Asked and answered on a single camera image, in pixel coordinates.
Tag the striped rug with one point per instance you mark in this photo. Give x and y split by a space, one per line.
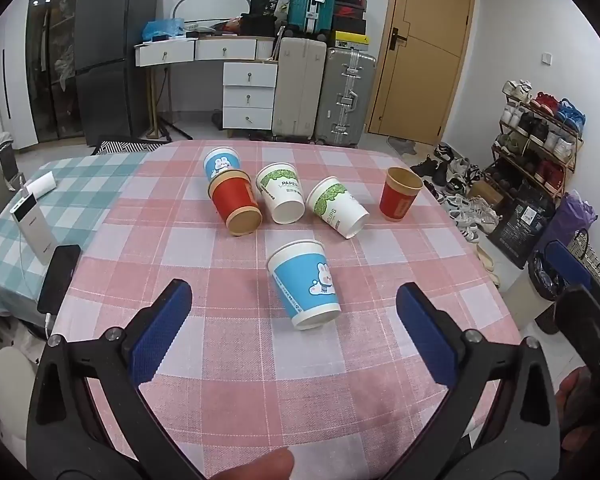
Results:
125 147

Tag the rows of sneakers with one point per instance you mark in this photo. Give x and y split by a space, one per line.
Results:
540 130

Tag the white desk with drawers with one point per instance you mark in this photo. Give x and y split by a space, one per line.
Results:
195 50

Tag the red paper cup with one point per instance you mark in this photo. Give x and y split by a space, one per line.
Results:
232 200
399 197

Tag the black refrigerator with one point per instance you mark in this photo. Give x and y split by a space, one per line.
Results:
112 55

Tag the white drawer unit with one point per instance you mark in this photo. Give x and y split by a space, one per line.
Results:
248 95

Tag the beige suitcase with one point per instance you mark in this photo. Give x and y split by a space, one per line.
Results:
297 87

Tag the pile of shoes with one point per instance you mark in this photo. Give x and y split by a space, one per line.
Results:
460 200

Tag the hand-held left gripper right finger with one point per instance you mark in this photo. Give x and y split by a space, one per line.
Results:
427 332

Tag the black red shoe box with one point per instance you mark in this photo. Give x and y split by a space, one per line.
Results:
350 4

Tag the yellow black shoe box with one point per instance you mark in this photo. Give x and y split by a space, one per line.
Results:
350 39

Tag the person's left hand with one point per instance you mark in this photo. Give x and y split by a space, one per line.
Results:
260 465

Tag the pink checked tablecloth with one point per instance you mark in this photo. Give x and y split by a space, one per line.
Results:
220 270

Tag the cardboard box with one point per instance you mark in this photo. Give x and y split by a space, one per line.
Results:
485 194

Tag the trash bin with black liner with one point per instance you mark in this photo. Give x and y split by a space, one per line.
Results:
547 280

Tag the wooden door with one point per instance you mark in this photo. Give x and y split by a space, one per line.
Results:
425 60

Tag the blue plastic bag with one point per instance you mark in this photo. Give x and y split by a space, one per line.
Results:
162 29

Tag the person's right hand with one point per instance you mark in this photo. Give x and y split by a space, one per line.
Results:
575 400

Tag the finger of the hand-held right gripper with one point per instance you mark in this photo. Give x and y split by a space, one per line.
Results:
572 264
590 325

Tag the purple plastic bag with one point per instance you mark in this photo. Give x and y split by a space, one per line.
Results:
572 215

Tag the white power bank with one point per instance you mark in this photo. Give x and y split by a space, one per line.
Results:
30 225

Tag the glass door cabinet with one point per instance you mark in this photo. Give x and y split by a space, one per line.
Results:
55 60

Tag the blue bunny paper cup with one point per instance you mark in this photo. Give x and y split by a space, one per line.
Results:
222 162
305 285

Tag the white green leaf paper cup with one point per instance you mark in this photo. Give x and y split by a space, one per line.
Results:
336 206
280 192

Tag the black paper bag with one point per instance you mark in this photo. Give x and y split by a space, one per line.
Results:
522 222

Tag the metal shoe rack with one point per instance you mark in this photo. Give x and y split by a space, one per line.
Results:
572 160

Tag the woven basket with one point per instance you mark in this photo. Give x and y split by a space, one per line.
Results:
592 255

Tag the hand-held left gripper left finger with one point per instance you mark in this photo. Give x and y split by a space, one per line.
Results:
160 332

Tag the white chair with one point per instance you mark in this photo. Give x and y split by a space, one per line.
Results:
5 380

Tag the silver suitcase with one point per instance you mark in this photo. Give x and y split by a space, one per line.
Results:
342 97

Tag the green checked tablecloth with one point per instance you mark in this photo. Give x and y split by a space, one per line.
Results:
80 195

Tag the black smartphone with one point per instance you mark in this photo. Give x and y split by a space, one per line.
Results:
59 277

